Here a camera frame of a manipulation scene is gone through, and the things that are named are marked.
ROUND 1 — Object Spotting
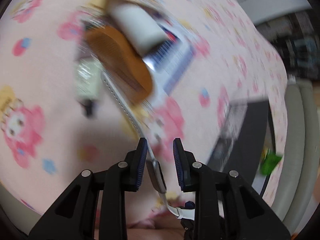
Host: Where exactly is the brown wooden comb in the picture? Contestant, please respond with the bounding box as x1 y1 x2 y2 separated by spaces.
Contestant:
84 26 153 105

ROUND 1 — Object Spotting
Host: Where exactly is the pink cartoon print blanket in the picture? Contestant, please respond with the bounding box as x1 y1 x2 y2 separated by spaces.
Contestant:
1 0 287 215

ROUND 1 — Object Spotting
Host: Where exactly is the green yellow corn snack bag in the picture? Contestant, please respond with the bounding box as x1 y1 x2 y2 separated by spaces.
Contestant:
259 147 283 176

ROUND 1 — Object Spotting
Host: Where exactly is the white strap smart watch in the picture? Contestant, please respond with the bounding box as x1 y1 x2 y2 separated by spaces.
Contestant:
100 70 195 220

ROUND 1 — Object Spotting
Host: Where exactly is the black storage box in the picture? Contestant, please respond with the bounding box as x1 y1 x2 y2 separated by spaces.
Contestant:
207 99 276 196

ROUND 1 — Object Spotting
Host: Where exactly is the white blue wet wipes pack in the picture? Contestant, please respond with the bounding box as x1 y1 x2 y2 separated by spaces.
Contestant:
138 8 194 109

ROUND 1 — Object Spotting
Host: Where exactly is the white cardboard tube roll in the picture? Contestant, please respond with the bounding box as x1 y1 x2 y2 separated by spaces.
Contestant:
107 0 169 56

